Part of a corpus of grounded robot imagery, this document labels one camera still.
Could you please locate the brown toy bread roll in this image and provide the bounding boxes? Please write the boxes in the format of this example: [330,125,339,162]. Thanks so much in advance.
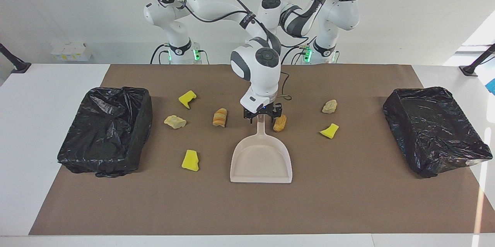
[273,114,287,132]

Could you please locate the striped orange toy bread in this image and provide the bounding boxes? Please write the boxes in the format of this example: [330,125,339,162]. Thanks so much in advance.
[212,108,228,128]

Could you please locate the beige plastic dustpan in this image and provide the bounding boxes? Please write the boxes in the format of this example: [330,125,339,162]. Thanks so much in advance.
[230,114,293,184]

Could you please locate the small yellow sponge wedge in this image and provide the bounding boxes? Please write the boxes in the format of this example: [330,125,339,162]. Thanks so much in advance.
[319,123,340,139]

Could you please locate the notched yellow sponge piece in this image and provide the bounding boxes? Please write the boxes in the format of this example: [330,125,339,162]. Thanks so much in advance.
[178,90,197,109]

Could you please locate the black bag lined bin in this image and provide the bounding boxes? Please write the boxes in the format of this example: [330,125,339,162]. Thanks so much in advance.
[383,87,493,179]
[57,87,153,178]

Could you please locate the yellow sponge block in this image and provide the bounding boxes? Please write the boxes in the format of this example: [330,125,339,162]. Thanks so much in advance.
[181,150,200,172]

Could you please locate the pale flaky pastry piece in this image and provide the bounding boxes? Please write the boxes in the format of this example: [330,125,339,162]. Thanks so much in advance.
[164,115,187,129]

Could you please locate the brown table mat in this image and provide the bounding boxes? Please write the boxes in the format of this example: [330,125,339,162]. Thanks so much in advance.
[29,64,495,236]

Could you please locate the white boxes with yellow labels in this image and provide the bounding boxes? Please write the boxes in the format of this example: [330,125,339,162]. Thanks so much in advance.
[51,43,92,62]

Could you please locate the black base cable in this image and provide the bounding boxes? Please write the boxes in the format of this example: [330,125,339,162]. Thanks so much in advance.
[281,44,308,65]
[150,44,171,65]

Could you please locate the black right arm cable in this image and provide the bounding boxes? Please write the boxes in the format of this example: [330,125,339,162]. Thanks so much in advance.
[157,0,293,101]

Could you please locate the black camera stand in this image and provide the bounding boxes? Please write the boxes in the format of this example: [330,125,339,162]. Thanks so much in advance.
[0,43,31,73]
[459,43,495,77]

